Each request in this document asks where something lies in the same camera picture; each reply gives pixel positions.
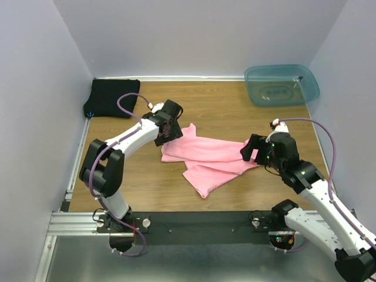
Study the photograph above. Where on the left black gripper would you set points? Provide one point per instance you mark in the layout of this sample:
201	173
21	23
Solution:
169	134

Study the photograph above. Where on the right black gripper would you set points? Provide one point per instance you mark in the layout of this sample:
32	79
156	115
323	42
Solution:
252	150

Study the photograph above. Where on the pink t-shirt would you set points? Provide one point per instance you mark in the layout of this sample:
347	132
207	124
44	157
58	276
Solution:
210	163

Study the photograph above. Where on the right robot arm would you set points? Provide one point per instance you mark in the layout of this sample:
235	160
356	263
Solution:
346	241

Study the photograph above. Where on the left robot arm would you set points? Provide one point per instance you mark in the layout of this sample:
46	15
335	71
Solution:
103	165

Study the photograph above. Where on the folded black t-shirt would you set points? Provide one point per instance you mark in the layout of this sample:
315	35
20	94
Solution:
104	95

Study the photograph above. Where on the blue translucent plastic bin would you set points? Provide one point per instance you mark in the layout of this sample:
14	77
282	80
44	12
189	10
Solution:
281	85

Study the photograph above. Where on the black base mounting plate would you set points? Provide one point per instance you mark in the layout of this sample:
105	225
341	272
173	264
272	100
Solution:
189	227

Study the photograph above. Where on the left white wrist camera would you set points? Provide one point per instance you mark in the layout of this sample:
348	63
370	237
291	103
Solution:
154	108

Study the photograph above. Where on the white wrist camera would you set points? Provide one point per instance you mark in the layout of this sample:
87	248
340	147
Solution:
278	126
154	108

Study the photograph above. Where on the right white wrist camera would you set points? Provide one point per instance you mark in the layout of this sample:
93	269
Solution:
278	126

